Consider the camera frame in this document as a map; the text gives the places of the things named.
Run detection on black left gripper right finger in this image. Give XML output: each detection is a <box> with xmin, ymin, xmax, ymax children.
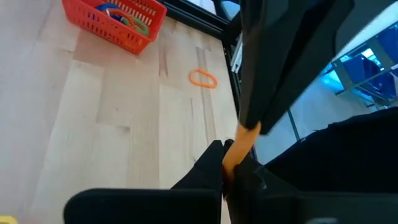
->
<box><xmin>224</xmin><ymin>154</ymin><xmax>299</xmax><ymax>200</ymax></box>

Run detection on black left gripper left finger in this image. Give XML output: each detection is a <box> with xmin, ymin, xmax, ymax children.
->
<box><xmin>171</xmin><ymin>140</ymin><xmax>223</xmax><ymax>190</ymax></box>

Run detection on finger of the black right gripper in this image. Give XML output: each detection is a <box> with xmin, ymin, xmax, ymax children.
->
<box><xmin>239</xmin><ymin>0</ymin><xmax>312</xmax><ymax>130</ymax></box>
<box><xmin>259</xmin><ymin>0</ymin><xmax>355</xmax><ymax>135</ymax></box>

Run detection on orange rubber band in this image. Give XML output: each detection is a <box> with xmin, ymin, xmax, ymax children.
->
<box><xmin>107</xmin><ymin>7</ymin><xmax>136</xmax><ymax>27</ymax></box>
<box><xmin>189</xmin><ymin>68</ymin><xmax>218</xmax><ymax>90</ymax></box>
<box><xmin>222</xmin><ymin>122</ymin><xmax>262</xmax><ymax>184</ymax></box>

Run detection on green rubber band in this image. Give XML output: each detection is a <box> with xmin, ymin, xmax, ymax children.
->
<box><xmin>129</xmin><ymin>17</ymin><xmax>150</xmax><ymax>37</ymax></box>

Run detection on red plastic basket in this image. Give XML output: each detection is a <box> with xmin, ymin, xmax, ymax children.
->
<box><xmin>61</xmin><ymin>0</ymin><xmax>168</xmax><ymax>56</ymax></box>

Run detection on dark blue rubber band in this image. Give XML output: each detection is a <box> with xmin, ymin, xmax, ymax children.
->
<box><xmin>95</xmin><ymin>2</ymin><xmax>122</xmax><ymax>19</ymax></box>

